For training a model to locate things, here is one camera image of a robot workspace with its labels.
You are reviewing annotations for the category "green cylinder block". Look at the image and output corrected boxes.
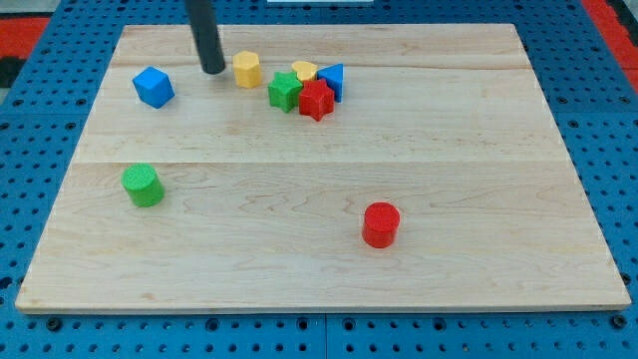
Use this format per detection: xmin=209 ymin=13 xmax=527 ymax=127
xmin=121 ymin=164 xmax=164 ymax=207

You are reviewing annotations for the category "red star block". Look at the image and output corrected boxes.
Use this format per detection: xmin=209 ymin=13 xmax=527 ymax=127
xmin=299 ymin=79 xmax=335 ymax=122

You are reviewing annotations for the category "red cylinder block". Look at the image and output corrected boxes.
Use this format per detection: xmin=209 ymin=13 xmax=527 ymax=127
xmin=362 ymin=201 xmax=401 ymax=248

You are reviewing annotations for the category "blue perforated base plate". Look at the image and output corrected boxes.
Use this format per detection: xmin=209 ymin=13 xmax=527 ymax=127
xmin=1 ymin=0 xmax=637 ymax=358

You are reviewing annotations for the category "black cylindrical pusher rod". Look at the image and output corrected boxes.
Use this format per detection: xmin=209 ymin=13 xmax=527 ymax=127
xmin=184 ymin=0 xmax=225 ymax=75

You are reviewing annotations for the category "yellow heart block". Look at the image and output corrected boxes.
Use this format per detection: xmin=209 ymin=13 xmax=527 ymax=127
xmin=291 ymin=61 xmax=318 ymax=82

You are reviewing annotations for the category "blue triangle block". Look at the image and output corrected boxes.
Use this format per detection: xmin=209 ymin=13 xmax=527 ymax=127
xmin=317 ymin=63 xmax=344 ymax=103

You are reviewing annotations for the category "green star block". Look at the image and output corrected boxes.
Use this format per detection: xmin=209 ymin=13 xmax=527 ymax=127
xmin=268 ymin=71 xmax=303 ymax=113

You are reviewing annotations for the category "blue cube block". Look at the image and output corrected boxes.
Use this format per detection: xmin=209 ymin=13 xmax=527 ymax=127
xmin=133 ymin=67 xmax=174 ymax=109

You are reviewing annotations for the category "yellow hexagon block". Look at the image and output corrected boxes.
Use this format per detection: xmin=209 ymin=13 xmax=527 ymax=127
xmin=232 ymin=51 xmax=262 ymax=89

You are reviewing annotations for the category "light wooden board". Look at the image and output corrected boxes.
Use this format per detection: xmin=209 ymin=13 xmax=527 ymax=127
xmin=15 ymin=24 xmax=631 ymax=314

